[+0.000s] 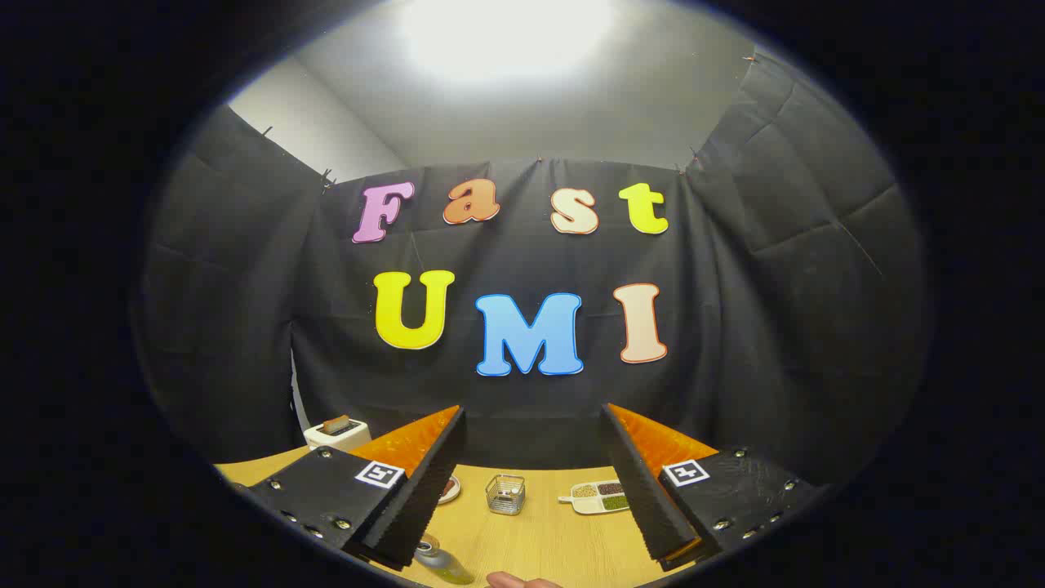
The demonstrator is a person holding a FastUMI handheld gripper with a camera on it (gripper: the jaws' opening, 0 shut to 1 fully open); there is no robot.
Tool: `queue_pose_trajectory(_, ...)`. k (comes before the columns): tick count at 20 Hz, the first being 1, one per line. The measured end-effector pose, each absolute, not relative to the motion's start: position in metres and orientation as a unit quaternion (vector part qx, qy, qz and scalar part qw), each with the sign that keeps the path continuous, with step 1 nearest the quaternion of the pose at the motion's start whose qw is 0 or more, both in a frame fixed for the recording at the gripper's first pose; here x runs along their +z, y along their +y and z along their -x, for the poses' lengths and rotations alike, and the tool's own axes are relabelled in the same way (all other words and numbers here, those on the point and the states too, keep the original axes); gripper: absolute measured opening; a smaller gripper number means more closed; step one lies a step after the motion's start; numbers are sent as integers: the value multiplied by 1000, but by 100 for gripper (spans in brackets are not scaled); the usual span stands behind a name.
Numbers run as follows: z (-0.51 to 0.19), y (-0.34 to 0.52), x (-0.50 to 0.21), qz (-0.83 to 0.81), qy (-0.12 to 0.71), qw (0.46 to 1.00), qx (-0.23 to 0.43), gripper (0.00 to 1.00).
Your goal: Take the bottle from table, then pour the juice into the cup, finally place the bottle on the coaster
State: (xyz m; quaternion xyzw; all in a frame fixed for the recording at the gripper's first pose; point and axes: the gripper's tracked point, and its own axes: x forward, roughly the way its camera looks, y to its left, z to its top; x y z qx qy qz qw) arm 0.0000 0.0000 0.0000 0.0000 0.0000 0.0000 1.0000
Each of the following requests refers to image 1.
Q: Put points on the wooden table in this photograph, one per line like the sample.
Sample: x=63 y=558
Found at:
x=555 y=539

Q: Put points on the white divided spice dish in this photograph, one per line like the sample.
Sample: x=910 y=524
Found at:
x=589 y=500

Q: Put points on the white toaster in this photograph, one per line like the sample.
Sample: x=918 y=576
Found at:
x=347 y=439

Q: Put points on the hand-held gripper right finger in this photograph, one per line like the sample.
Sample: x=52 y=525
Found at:
x=645 y=490

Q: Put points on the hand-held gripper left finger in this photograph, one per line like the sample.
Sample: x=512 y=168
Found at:
x=424 y=490

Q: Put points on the toast slice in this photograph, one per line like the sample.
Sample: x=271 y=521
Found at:
x=335 y=424

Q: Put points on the silver bottle with green label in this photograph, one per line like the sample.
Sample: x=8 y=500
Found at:
x=445 y=565

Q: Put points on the white oval plate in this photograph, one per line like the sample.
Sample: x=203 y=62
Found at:
x=450 y=490

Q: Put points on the black backdrop cloth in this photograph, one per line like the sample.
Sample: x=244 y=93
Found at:
x=735 y=327

